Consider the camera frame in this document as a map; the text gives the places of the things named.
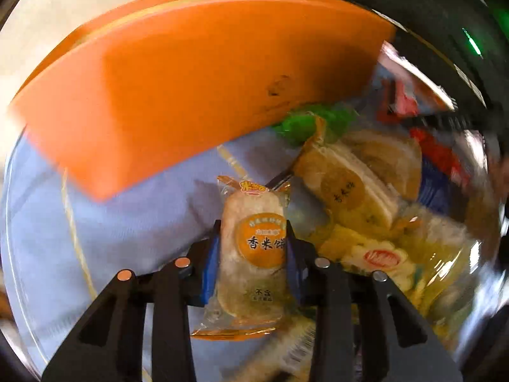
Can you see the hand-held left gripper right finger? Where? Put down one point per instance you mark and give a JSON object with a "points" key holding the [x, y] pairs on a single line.
{"points": [[293, 270]]}

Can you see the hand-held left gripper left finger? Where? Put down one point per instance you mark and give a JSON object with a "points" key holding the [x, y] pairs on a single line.
{"points": [[210, 270]]}

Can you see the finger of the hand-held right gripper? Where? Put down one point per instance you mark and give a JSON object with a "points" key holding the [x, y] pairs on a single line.
{"points": [[445, 121]]}

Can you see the clear orange-label rice cracker packet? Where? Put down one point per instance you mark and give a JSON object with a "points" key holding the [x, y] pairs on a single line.
{"points": [[346, 191], [254, 223]]}

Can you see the orange storage box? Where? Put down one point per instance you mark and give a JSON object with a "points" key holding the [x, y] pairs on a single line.
{"points": [[179, 87]]}

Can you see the red white snack packet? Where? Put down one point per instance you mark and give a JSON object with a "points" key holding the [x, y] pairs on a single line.
{"points": [[405, 99]]}

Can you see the blue snack packet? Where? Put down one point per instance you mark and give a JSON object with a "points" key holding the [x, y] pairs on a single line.
{"points": [[431, 187]]}

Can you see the yellow white snack packet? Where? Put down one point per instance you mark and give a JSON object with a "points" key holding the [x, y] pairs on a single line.
{"points": [[381, 258]]}

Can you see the light blue tablecloth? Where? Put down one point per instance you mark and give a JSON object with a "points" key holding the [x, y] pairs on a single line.
{"points": [[139, 215]]}

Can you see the green snack packet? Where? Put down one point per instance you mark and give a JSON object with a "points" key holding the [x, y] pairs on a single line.
{"points": [[298, 125]]}

